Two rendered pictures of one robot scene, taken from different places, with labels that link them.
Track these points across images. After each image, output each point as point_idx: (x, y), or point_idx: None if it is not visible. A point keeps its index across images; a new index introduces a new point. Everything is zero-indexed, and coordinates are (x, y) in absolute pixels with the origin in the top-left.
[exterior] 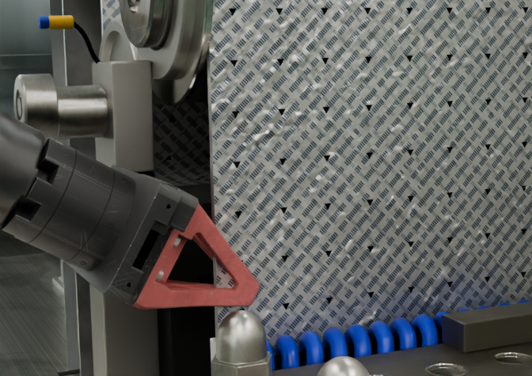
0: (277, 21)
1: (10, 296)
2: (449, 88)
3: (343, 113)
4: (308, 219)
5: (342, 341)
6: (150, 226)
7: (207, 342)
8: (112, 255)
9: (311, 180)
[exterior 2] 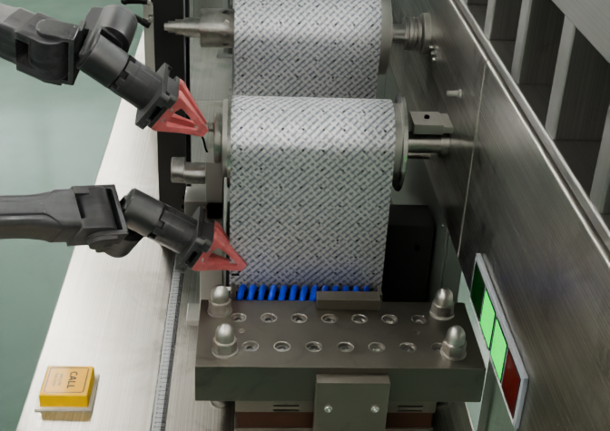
0: (260, 172)
1: None
2: (339, 200)
3: (288, 207)
4: (270, 243)
5: (272, 293)
6: (191, 251)
7: None
8: (182, 254)
9: (271, 230)
